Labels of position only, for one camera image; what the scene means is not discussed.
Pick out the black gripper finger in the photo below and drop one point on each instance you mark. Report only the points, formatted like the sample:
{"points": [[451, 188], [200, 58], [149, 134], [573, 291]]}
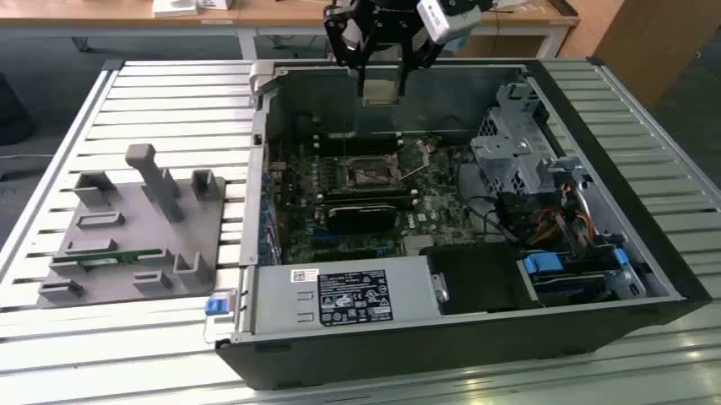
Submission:
{"points": [[425, 50], [334, 38]]}

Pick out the silver CPU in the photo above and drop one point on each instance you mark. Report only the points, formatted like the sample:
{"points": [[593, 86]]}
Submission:
{"points": [[383, 90]]}

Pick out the metal CPU socket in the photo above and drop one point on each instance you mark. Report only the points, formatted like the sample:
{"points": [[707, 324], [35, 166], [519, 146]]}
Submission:
{"points": [[374, 173]]}

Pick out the pale blue teach pendant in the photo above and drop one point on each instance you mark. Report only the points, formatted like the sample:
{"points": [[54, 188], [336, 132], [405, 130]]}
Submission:
{"points": [[459, 42]]}

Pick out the wooden desk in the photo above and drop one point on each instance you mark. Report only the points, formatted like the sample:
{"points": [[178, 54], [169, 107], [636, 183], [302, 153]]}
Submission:
{"points": [[270, 14]]}

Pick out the white box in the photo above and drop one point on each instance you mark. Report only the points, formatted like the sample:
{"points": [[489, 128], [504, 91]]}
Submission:
{"points": [[176, 10], [217, 4]]}

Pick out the silver drive cage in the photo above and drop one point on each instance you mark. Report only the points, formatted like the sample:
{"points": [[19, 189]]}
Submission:
{"points": [[501, 149]]}

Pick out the green motherboard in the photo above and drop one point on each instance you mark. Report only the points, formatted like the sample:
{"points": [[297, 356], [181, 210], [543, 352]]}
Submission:
{"points": [[440, 219]]}

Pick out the wooden cabinet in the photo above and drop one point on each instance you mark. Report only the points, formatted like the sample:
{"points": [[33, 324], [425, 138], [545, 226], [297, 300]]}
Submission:
{"points": [[654, 42]]}

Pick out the black graphics card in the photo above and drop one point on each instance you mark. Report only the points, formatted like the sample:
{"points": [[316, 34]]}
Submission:
{"points": [[361, 219]]}

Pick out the silver chipset heatsink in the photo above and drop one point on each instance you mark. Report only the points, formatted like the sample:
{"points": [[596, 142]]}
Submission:
{"points": [[419, 244]]}

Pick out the blue disk carrier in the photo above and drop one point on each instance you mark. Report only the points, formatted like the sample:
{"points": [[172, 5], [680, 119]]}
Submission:
{"points": [[543, 265]]}

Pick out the grey power supply unit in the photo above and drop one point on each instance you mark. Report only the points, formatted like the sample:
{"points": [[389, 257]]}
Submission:
{"points": [[282, 287]]}

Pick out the blue bay clip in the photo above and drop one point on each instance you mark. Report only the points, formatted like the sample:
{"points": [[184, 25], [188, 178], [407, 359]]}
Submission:
{"points": [[622, 258]]}

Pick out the grey parts rack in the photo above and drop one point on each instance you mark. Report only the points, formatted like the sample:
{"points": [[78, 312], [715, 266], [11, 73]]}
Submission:
{"points": [[130, 253]]}

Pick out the green RAM stick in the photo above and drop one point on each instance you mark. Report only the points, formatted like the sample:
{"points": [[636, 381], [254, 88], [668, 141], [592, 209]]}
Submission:
{"points": [[125, 256]]}

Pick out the blue case latch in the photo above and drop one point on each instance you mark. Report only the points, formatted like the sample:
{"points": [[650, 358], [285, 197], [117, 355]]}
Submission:
{"points": [[220, 306]]}

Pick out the black PC case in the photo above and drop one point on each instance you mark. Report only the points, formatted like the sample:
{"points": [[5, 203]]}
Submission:
{"points": [[395, 358]]}

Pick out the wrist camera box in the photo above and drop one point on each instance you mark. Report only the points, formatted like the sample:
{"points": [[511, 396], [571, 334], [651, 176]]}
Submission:
{"points": [[451, 19]]}

